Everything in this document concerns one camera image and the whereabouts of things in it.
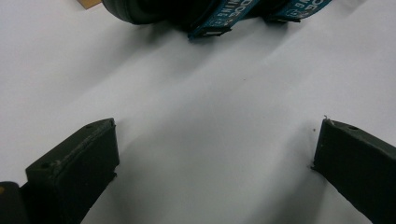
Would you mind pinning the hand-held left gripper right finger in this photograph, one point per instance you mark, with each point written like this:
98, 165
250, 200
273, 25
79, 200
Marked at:
358, 165

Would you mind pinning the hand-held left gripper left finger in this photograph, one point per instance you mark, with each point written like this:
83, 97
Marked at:
74, 165

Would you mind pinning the wooden shelf rack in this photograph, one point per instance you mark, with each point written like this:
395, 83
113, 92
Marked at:
88, 3

